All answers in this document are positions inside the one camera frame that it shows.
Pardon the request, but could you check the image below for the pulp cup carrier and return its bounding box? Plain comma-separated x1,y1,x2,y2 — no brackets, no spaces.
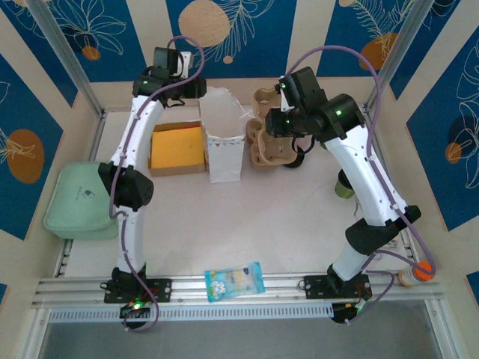
245,86,301,168

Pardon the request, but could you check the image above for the yellow paper napkin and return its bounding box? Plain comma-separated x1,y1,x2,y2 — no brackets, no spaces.
151,126,205,169

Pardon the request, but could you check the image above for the green paper coffee cup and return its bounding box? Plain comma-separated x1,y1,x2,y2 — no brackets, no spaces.
334,180,356,199

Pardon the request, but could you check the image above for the animal print paper gift bag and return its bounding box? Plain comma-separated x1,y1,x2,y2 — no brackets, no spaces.
198,85,259,185

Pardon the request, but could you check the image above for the stack of black cup lids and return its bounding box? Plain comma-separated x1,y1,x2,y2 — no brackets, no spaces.
284,151,306,170

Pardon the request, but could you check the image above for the brown cardboard napkin box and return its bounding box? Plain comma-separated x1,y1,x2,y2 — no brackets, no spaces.
147,121,209,177

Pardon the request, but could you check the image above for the mint green zip pouch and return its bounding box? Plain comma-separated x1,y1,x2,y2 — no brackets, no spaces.
43,161,126,240

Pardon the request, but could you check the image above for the blue wet wipes packet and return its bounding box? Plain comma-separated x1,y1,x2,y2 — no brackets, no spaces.
204,260,266,303

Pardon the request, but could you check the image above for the orange capped bottle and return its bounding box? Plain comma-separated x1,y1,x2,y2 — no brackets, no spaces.
398,261,437,288

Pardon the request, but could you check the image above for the black base connector box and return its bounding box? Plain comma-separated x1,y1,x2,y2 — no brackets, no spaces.
118,300,151,319
331,301,367,325

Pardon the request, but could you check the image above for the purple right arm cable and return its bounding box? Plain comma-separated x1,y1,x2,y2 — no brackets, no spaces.
286,45,438,326

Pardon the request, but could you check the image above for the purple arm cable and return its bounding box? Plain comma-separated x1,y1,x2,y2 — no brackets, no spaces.
108,35,206,334
286,45,438,326

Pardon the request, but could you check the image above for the aluminium frame post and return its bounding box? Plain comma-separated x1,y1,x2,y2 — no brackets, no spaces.
28,0,105,116
364,0,439,111

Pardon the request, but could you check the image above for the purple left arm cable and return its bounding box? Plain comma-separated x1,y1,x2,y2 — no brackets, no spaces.
108,35,206,334

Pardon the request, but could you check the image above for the aluminium side rail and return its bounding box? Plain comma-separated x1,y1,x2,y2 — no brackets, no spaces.
361,106,418,270

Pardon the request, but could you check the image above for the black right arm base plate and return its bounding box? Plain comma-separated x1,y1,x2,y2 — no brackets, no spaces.
298,274,373,300

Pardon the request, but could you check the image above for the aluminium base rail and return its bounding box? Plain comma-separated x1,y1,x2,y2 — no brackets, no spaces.
31,274,442,310

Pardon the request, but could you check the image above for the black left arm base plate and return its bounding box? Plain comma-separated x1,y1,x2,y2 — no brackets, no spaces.
103,277,173,304

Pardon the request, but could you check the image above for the white slotted cable duct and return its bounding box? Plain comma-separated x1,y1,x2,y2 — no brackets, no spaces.
48,302,334,323

